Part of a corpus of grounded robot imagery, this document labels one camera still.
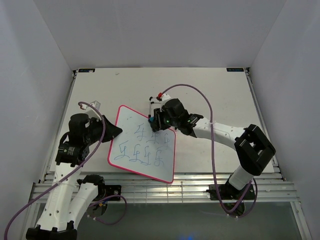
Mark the black metal whiteboard stand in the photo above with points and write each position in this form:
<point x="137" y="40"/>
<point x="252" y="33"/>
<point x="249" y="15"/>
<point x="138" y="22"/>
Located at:
<point x="155" y="104"/>

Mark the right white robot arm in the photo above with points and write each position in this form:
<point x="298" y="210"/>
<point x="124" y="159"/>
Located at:
<point x="253" y="148"/>

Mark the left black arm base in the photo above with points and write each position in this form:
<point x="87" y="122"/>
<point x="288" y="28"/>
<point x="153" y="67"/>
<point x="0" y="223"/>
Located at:
<point x="110" y="190"/>

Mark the right blue table label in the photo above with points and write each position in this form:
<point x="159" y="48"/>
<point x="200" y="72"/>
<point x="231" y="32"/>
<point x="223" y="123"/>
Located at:
<point x="235" y="69"/>

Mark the blue table label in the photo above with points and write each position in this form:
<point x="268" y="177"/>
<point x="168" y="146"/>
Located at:
<point x="235" y="69"/>
<point x="86" y="70"/>

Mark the pink framed whiteboard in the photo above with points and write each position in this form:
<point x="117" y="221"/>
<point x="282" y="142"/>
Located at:
<point x="141" y="151"/>

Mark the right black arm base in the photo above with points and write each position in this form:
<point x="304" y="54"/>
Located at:
<point x="228" y="192"/>

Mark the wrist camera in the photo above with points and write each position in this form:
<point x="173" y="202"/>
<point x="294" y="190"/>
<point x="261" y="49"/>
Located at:
<point x="162" y="97"/>
<point x="91" y="110"/>

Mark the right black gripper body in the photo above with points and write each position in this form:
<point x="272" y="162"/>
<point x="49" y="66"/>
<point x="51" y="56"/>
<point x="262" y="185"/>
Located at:
<point x="162" y="120"/>

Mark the left blue table label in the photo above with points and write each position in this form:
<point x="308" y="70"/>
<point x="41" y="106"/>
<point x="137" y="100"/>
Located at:
<point x="86" y="70"/>

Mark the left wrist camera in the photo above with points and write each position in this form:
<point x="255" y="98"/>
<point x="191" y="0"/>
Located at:
<point x="91" y="110"/>

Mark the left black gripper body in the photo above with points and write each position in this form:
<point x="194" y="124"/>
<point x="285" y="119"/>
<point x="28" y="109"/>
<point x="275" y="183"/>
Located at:
<point x="94" y="135"/>

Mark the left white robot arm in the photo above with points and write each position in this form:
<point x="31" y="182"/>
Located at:
<point x="71" y="196"/>

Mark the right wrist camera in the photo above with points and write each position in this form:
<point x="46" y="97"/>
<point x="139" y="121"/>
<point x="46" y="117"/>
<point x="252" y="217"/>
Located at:
<point x="162" y="97"/>

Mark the aluminium frame rail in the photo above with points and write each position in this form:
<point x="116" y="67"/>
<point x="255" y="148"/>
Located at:
<point x="192" y="188"/>

